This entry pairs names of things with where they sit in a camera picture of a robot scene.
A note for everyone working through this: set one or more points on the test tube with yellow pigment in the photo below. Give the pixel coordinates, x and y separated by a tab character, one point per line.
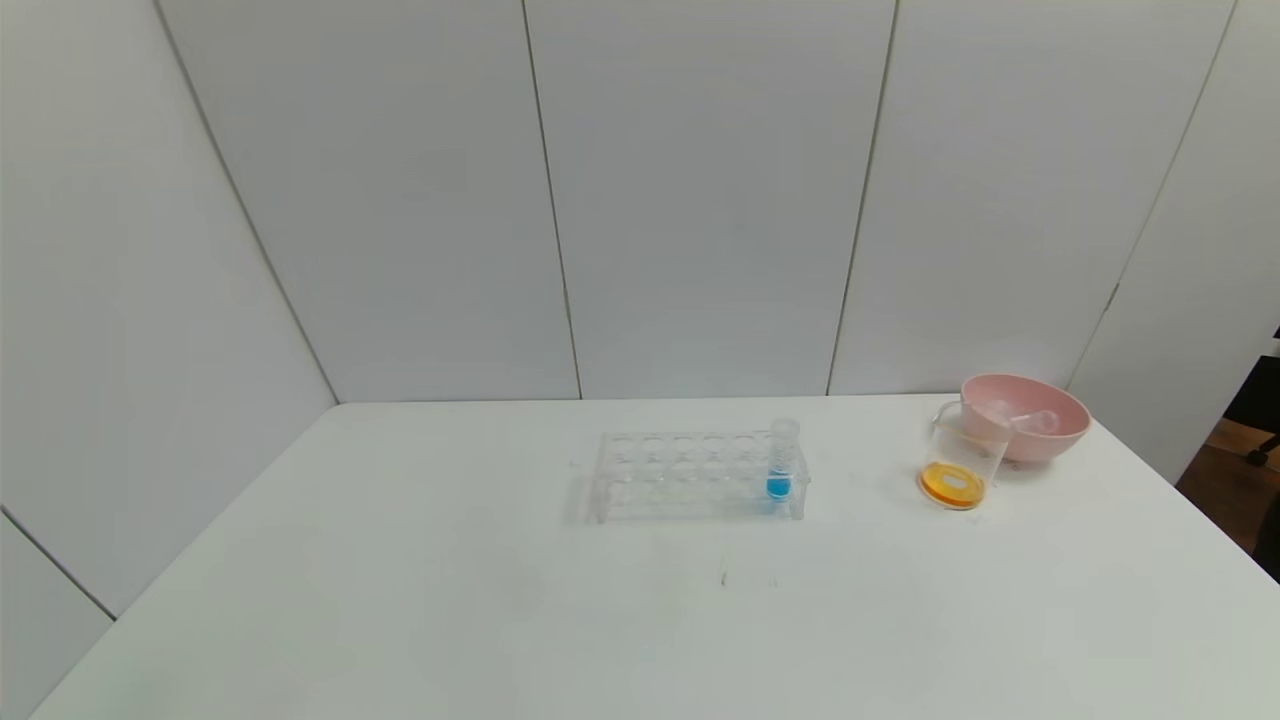
998	410

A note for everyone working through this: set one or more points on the test tube with red pigment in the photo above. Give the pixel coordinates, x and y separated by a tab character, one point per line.
1040	421

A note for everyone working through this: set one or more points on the clear acrylic test tube rack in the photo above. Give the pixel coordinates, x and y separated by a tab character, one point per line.
680	490

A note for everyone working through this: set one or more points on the test tube with blue pigment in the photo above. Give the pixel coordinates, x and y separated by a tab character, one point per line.
779	487

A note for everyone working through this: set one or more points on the clear glass beaker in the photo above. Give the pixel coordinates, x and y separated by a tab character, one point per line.
955	482

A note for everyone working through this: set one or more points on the pink bowl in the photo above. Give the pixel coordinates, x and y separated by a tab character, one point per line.
1050	445

